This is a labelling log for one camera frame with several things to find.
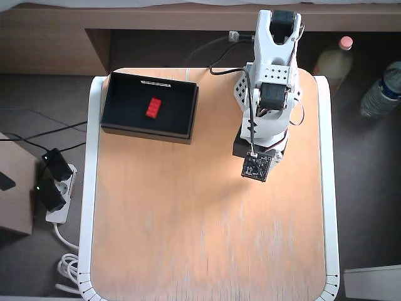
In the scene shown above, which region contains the brown cardboard box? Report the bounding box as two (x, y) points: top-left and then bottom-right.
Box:
(0, 131), (37, 236)

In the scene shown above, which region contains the white flat board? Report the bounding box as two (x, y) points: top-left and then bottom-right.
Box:
(343, 265), (401, 301)

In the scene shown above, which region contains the black cable with silver plug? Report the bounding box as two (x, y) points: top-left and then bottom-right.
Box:
(185, 30), (257, 65)

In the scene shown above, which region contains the white power cable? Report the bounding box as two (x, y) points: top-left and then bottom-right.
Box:
(53, 221), (81, 296)

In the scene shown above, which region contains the black power adapter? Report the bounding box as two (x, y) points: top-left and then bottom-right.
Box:
(33, 178), (67, 213)
(41, 148), (74, 182)

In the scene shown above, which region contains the white power strip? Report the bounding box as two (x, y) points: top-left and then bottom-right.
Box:
(45, 163), (78, 224)

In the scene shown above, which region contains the black camera circuit board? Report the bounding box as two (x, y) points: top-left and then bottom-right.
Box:
(241, 151), (272, 183)

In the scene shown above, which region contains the red white servo wire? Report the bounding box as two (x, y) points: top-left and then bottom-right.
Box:
(288, 102), (306, 127)

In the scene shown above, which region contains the red lego block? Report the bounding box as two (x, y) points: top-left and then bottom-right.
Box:
(145, 97), (163, 119)

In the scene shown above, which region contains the flat black device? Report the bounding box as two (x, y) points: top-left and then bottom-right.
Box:
(0, 171), (16, 192)

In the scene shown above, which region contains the yellow bottle pink cap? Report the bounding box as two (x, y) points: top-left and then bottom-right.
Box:
(313, 36), (355, 95)

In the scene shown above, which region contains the white table frame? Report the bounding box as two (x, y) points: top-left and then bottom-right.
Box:
(78, 74), (341, 301)

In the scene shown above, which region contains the thin black floor cable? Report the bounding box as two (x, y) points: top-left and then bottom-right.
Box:
(0, 120), (88, 152)

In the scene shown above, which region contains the clear water bottle blue label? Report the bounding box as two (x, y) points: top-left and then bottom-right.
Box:
(359, 61), (401, 119)

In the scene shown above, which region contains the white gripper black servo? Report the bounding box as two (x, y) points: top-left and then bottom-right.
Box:
(232, 135), (284, 172)

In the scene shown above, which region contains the black cardboard box bin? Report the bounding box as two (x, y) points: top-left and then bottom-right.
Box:
(100, 71), (200, 145)

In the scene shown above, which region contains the black camera cable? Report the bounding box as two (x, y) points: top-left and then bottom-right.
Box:
(208, 40), (258, 157)

